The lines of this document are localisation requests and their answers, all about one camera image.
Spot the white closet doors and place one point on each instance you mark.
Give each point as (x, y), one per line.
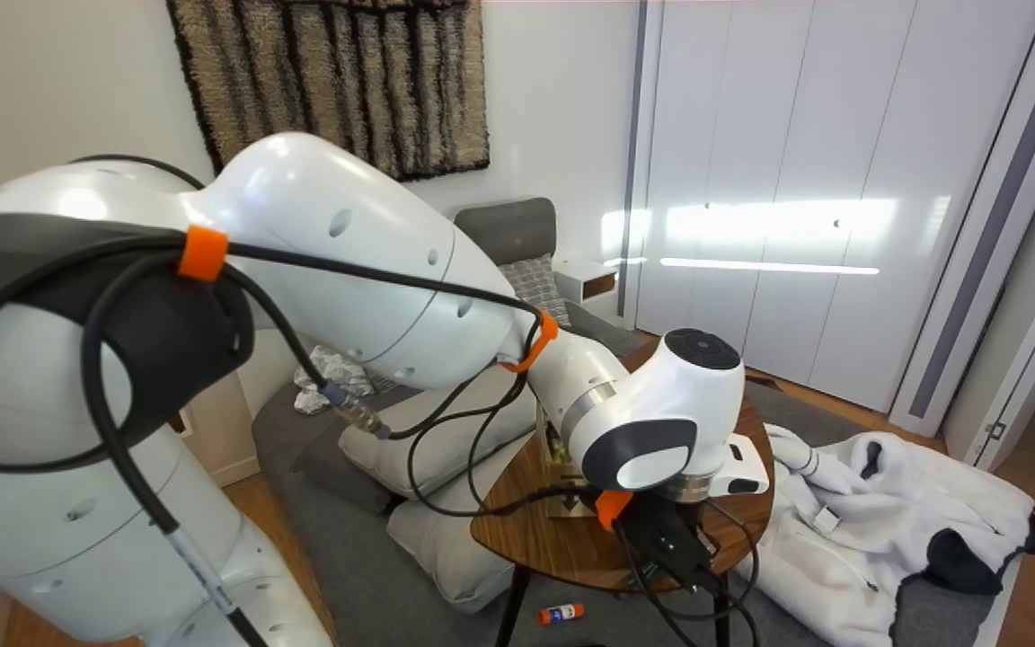
(828, 146)

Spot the orange glue stick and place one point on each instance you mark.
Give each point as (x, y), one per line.
(561, 611)

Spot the beige pillow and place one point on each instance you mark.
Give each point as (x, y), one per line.
(388, 461)
(452, 551)

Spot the small plaid pillow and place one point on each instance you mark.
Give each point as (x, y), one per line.
(536, 290)

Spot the brown shaggy wall hanging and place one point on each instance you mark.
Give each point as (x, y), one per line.
(325, 83)

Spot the wooden side table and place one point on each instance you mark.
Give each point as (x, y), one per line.
(541, 539)

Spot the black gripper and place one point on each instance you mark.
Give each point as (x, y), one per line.
(673, 539)

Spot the grey floral pillow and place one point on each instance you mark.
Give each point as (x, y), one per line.
(332, 379)

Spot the small white nightstand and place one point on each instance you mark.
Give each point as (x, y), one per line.
(594, 290)

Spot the white fleece robe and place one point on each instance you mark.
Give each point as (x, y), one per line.
(854, 526)

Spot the grey sofa bed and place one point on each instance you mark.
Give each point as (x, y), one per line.
(341, 562)

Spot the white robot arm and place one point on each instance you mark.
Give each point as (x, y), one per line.
(341, 254)

